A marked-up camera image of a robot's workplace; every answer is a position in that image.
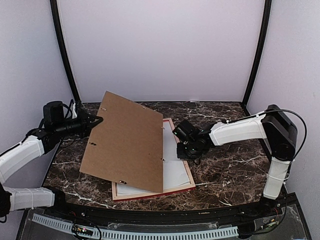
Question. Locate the small green circuit board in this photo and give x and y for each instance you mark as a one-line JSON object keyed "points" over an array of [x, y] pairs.
{"points": [[77, 229]]}

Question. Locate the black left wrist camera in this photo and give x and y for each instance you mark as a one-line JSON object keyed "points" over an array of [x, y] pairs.
{"points": [[57, 113]]}

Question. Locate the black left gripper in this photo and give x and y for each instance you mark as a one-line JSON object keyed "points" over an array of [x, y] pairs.
{"points": [[87, 126]]}

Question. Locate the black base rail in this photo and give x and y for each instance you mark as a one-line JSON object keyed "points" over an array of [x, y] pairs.
{"points": [[234, 215]]}

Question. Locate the right black enclosure post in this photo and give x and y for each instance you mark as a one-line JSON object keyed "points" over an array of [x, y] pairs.
{"points": [[258, 53]]}

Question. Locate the black enclosure post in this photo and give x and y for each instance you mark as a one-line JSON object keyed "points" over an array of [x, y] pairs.
{"points": [[258, 53], [63, 50]]}

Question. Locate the left black enclosure post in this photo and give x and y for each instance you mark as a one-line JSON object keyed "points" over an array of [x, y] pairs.
{"points": [[63, 50]]}

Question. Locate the wooden picture frame red edge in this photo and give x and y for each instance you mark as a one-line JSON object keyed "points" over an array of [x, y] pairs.
{"points": [[190, 180]]}

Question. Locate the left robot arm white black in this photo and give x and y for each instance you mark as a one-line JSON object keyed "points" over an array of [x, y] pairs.
{"points": [[38, 142]]}

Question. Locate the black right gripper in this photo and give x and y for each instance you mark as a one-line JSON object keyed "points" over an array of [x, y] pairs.
{"points": [[181, 154]]}

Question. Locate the brown cardboard backing board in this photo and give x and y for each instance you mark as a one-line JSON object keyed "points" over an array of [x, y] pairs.
{"points": [[127, 146]]}

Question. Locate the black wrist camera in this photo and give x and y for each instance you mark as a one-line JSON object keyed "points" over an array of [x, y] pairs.
{"points": [[186, 132], [57, 113]]}

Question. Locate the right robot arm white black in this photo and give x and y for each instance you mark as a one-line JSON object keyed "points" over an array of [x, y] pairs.
{"points": [[272, 125]]}

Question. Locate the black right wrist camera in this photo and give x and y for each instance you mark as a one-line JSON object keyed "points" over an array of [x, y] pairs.
{"points": [[186, 132]]}

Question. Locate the grey slotted cable duct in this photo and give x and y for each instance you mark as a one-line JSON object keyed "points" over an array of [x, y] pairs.
{"points": [[135, 232]]}

